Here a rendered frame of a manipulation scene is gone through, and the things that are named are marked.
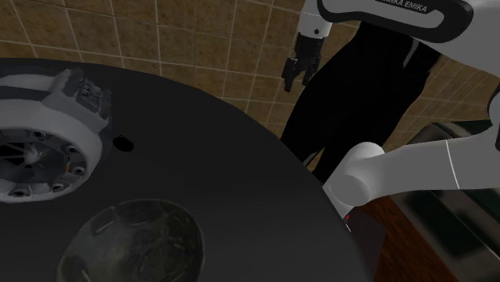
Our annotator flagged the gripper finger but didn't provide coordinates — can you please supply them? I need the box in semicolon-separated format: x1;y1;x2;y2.
301;66;321;87
281;57;301;93

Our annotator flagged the black chair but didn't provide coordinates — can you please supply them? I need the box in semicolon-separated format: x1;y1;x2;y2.
280;21;443;183

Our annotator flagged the round black table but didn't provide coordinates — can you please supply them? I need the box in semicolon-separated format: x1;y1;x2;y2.
0;57;377;282

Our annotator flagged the small black round object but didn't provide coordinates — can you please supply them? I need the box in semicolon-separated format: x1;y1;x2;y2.
112;134;135;153

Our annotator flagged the dark green glossy furniture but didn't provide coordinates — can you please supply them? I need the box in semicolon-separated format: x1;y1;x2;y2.
384;119;500;282

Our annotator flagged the white round appliance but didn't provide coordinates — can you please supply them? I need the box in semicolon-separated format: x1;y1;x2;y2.
0;66;115;204

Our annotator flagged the dark grey bowl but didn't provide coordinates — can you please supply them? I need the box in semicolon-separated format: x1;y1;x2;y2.
55;198;207;282

